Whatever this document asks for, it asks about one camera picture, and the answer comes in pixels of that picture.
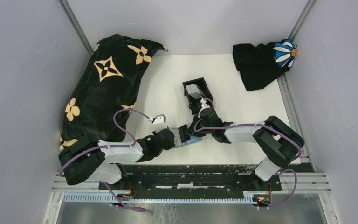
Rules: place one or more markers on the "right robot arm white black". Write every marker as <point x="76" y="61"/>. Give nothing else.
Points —
<point x="280" y="143"/>

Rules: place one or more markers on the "black plastic bin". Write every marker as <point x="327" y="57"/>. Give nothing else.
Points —
<point x="193" y="103"/>

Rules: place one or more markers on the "black blanket with tan flowers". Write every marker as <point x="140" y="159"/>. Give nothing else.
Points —
<point x="107" y="90"/>

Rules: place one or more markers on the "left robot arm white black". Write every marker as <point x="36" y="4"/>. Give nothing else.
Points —
<point x="97" y="160"/>

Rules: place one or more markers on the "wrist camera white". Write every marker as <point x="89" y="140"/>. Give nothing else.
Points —
<point x="203" y="104"/>
<point x="159" y="119"/>

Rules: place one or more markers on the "stack of cards in bin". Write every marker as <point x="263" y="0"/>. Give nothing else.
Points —
<point x="194" y="91"/>

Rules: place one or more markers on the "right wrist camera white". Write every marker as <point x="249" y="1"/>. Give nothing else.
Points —
<point x="203" y="104"/>

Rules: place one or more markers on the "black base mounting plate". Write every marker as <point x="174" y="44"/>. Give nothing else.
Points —
<point x="193" y="181"/>

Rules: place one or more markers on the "aluminium rail frame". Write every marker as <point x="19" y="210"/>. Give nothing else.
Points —
<point x="305" y="198"/>

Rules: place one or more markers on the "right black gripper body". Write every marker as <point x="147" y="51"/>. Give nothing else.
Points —
<point x="201" y="134"/>

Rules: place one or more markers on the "green leather card holder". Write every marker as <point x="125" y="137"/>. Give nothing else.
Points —
<point x="178" y="143"/>

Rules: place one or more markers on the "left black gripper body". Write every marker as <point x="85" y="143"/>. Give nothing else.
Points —
<point x="158" y="152"/>

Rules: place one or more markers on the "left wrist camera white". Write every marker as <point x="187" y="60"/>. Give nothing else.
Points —
<point x="159" y="119"/>

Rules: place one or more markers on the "black cloth with daisy print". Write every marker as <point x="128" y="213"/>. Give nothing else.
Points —
<point x="262" y="64"/>

